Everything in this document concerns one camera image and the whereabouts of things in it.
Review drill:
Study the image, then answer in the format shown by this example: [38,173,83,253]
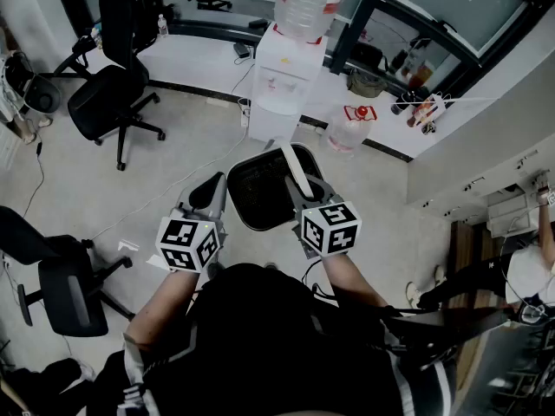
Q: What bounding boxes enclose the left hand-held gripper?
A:
[154,171,229,275]

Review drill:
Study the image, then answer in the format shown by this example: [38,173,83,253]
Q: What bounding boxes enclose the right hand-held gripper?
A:
[283,173,363,260]

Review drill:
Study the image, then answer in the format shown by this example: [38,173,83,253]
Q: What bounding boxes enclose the black waste bin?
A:
[226,142,326,232]

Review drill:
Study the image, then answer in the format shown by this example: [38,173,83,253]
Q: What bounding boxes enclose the person's right forearm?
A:
[320,251,390,310]

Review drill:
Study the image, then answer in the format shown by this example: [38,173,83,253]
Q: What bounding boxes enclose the person's left forearm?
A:
[125,269,201,351]

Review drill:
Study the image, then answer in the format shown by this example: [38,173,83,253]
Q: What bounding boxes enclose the clear water jug red cap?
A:
[325,104,378,155]

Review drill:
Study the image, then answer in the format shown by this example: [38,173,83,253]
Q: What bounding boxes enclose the white power strip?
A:
[237,96,252,128]

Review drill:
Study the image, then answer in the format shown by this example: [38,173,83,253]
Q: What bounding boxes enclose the green bag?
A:
[346,69,389,99]

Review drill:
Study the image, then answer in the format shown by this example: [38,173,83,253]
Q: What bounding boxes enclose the black thermos bottle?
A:
[389,92,411,116]

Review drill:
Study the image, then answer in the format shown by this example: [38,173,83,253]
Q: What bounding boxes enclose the red jar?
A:
[406,101,424,128]

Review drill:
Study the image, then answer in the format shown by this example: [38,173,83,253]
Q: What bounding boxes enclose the white water dispenser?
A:
[247,22,330,146]

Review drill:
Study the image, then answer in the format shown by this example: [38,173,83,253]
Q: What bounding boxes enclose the black high-back office chair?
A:
[38,0,167,172]

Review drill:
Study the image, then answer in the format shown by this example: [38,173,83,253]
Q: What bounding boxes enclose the white carton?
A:
[422,93,447,123]

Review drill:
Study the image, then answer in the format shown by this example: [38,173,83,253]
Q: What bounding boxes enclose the person's black clothing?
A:
[86,262,460,416]

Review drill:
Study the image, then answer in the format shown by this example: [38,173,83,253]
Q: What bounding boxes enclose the black round appliance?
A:
[23,74,63,114]

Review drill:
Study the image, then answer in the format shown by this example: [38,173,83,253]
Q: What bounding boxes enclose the large clear dispenser water bottle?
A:
[272,0,357,45]

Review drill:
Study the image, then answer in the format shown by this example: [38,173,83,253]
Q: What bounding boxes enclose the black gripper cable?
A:
[301,257,339,307]

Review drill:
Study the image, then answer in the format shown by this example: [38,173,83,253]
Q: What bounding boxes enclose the black adapter cable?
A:
[231,56,257,99]

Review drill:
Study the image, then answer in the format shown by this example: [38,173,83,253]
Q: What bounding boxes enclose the black floor cable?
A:
[23,119,47,220]

